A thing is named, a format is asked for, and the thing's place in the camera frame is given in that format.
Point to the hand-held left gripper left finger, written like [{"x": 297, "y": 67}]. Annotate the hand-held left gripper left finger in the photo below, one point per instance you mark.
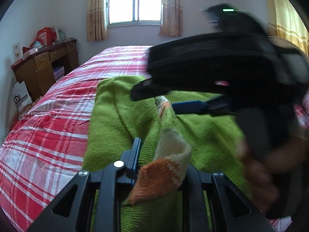
[{"x": 135, "y": 159}]

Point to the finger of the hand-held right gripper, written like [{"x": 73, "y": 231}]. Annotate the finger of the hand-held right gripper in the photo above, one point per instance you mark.
[
  {"x": 190, "y": 107},
  {"x": 149, "y": 89}
]

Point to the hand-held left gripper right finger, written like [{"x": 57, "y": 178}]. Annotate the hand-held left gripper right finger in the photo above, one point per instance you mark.
[{"x": 193, "y": 183}]

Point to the green orange striped knit sweater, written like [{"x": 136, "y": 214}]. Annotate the green orange striped knit sweater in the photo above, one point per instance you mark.
[{"x": 115, "y": 116}]

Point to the person's right hand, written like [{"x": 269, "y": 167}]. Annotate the person's right hand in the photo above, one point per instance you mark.
[{"x": 260, "y": 174}]

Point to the yellow curtain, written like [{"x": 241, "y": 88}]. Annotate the yellow curtain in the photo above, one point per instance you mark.
[{"x": 289, "y": 21}]

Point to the beige floral curtain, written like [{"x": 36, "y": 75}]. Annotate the beige floral curtain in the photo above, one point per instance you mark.
[
  {"x": 97, "y": 12},
  {"x": 171, "y": 9}
]

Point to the window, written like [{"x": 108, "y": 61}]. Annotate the window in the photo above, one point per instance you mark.
[{"x": 135, "y": 2}]

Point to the bed with red plaid sheet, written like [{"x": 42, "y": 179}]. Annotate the bed with red plaid sheet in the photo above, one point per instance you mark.
[{"x": 48, "y": 137}]

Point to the stack of boxes in desk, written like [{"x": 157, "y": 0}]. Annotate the stack of boxes in desk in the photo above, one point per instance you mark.
[{"x": 59, "y": 73}]

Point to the brown wooden desk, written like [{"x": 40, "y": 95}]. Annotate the brown wooden desk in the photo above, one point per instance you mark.
[{"x": 38, "y": 75}]

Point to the red gift box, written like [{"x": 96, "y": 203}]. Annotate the red gift box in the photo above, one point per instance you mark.
[{"x": 47, "y": 36}]

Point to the white paper bag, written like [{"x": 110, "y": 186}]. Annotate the white paper bag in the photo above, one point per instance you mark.
[{"x": 21, "y": 96}]

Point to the white card box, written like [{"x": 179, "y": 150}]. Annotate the white card box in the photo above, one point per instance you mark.
[{"x": 17, "y": 52}]

